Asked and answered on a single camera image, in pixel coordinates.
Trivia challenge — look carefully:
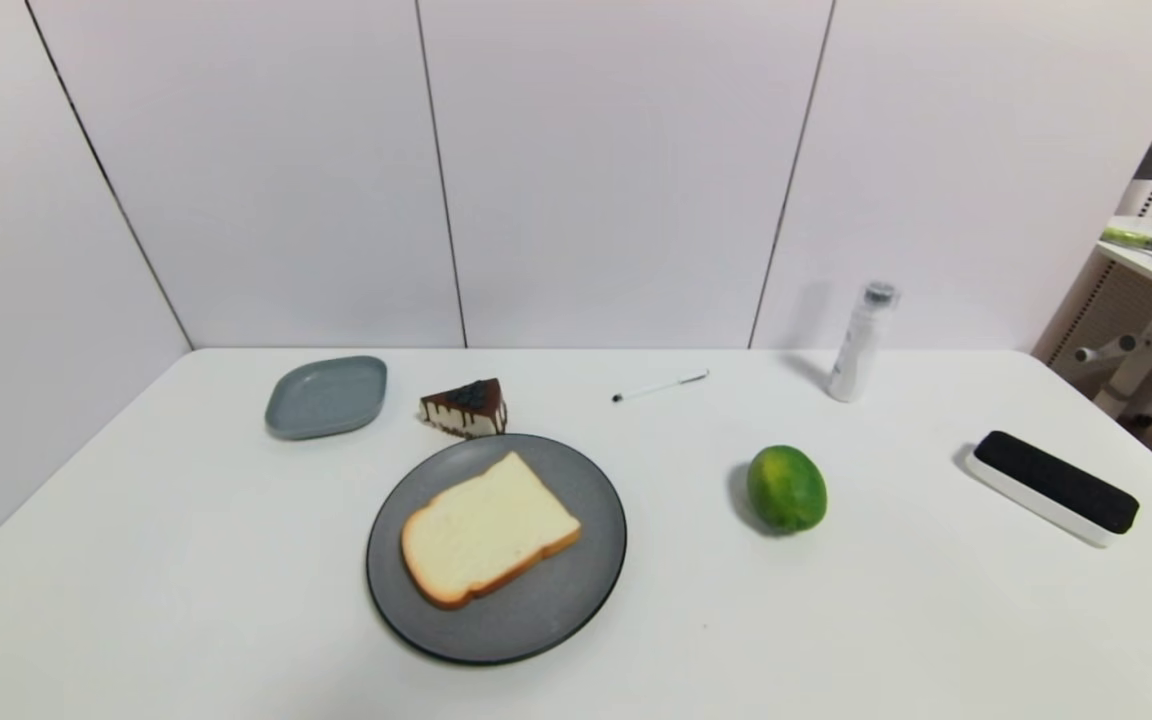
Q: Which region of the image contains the white table leg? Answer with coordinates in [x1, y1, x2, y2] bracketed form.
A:
[1074, 298, 1152, 421]

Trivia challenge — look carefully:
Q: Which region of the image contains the small gray square dish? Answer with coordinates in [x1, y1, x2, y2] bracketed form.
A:
[264, 355, 389, 441]

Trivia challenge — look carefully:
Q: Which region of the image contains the black white board eraser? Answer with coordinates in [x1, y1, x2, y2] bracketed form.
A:
[966, 430, 1141, 548]

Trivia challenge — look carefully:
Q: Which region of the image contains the chocolate cake slice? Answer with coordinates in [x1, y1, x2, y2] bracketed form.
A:
[420, 378, 509, 438]

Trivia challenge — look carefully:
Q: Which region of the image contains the white bottle clear cap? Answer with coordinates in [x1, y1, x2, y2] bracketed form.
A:
[828, 281, 901, 404]

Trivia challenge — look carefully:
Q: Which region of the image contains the white bread slice orange crust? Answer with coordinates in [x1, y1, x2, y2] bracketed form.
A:
[400, 450, 583, 611]

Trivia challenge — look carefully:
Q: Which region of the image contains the round gray plate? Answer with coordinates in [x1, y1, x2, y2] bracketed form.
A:
[366, 432, 628, 666]

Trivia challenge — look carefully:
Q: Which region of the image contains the green lime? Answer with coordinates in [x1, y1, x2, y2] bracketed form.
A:
[746, 445, 828, 535]

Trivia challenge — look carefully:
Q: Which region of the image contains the white pen black tip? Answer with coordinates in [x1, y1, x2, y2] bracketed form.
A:
[611, 370, 711, 404]

